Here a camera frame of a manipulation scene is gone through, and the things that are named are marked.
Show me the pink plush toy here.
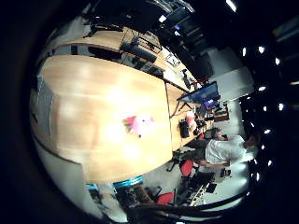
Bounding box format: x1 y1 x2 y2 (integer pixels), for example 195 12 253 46
123 114 155 138

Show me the red and white object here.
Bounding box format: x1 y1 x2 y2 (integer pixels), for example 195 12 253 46
185 111 198 132

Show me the computer monitor with blue screen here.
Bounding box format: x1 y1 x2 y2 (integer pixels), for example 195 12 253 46
177 81 220 105

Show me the long black box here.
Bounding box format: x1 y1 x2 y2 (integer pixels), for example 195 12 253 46
120 40 158 64

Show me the red office chair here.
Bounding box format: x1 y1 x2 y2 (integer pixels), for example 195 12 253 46
155 191 176 206
179 159 195 178

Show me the person in white shirt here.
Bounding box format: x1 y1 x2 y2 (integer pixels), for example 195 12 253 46
194 129 261 169

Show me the black cable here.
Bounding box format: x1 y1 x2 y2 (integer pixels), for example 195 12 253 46
130 190 250 217

